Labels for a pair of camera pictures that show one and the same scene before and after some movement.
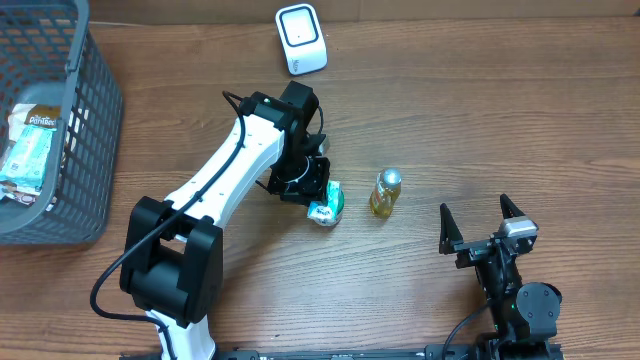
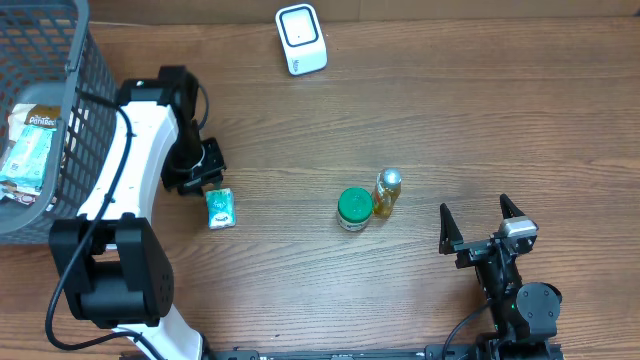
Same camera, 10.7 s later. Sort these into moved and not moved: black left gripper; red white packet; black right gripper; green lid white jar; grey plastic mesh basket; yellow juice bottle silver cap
Moved: green lid white jar; black left gripper
Not moved: red white packet; black right gripper; yellow juice bottle silver cap; grey plastic mesh basket
